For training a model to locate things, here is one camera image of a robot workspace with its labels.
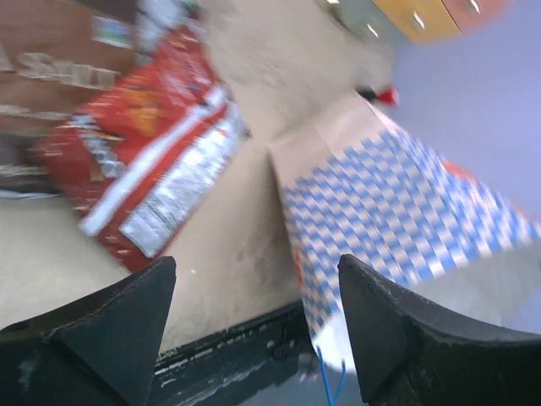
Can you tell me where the black table edge rail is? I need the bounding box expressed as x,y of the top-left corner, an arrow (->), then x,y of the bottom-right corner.
148,302 -> 327,405

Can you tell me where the red doritos bag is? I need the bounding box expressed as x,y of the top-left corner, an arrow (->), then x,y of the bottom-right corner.
33,19 -> 248,272

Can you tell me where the green chips bag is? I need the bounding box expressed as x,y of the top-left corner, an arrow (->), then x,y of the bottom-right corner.
135,0 -> 206,65

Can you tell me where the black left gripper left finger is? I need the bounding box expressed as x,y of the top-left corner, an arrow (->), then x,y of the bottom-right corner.
1,256 -> 176,405

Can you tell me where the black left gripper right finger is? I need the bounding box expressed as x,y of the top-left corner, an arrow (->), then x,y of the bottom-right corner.
338,254 -> 540,405

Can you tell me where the blue checkered paper bag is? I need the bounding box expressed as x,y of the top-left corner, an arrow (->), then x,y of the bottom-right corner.
270,93 -> 540,378

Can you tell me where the brown potato chips bag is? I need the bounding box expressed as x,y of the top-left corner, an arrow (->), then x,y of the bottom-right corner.
1,0 -> 138,195

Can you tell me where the round drawer box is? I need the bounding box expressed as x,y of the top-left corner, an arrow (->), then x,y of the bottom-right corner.
319,0 -> 512,44

